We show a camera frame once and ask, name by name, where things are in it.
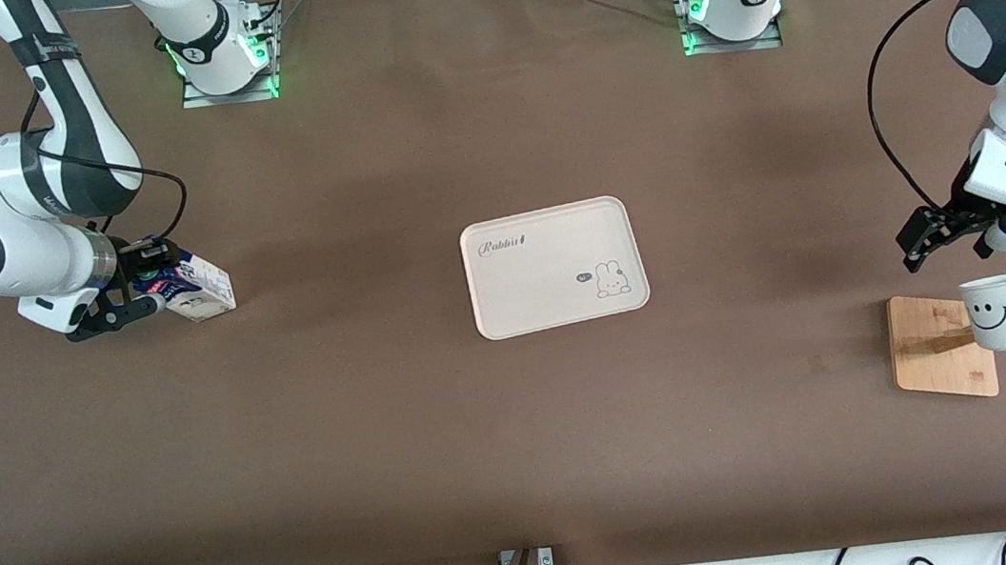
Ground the blue white milk carton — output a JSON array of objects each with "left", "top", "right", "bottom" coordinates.
[{"left": 131, "top": 242, "right": 238, "bottom": 330}]

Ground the cream rabbit print tray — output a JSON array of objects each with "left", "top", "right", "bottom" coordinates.
[{"left": 456, "top": 192, "right": 654, "bottom": 344}]

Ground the wooden mug rack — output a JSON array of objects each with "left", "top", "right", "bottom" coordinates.
[{"left": 880, "top": 249, "right": 1006, "bottom": 410}]

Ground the brown table cover sheet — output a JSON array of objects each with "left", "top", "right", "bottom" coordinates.
[{"left": 0, "top": 0, "right": 1006, "bottom": 565}]

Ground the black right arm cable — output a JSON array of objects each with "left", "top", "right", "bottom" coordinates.
[{"left": 14, "top": 69, "right": 196, "bottom": 273}]

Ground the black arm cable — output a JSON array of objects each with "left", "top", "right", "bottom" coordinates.
[
  {"left": 855, "top": 0, "right": 1006, "bottom": 222},
  {"left": 14, "top": 69, "right": 196, "bottom": 273}
]

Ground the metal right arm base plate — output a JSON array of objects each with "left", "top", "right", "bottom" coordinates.
[{"left": 171, "top": 3, "right": 289, "bottom": 111}]

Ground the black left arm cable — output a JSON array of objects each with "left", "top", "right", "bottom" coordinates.
[{"left": 855, "top": 0, "right": 1006, "bottom": 222}]

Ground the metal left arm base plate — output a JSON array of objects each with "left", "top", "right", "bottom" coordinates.
[{"left": 673, "top": 0, "right": 785, "bottom": 61}]

